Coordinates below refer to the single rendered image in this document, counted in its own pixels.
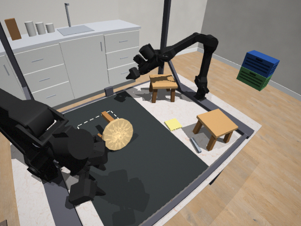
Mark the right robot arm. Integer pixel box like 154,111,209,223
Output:
0,88,108,184

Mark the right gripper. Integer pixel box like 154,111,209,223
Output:
57,158,106,206

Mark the black rectangular mat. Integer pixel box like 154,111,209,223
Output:
64,91,209,226

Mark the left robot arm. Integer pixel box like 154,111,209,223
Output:
133,32,218,101

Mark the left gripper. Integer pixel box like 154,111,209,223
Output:
126,61,153,80

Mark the pale yellow flat square pad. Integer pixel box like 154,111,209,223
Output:
164,118,182,131

